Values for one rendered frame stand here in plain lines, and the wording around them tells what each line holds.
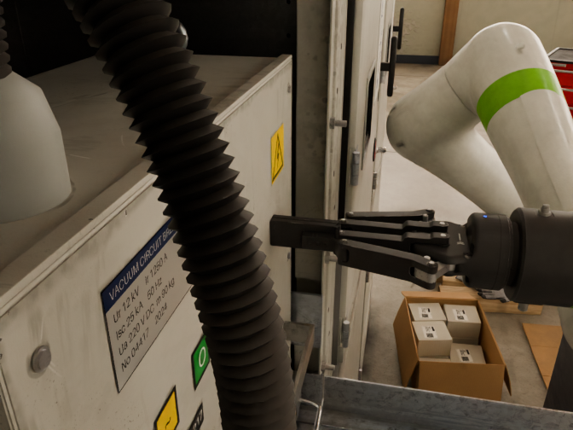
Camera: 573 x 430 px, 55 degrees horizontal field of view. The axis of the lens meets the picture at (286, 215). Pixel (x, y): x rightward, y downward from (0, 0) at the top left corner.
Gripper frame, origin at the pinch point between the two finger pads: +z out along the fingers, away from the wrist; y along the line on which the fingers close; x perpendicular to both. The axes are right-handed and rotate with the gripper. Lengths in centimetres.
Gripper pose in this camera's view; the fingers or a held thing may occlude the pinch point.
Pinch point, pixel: (303, 233)
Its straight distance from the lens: 57.8
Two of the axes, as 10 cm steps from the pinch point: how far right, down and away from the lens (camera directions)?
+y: 2.1, -4.3, 8.8
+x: 0.0, -9.0, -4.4
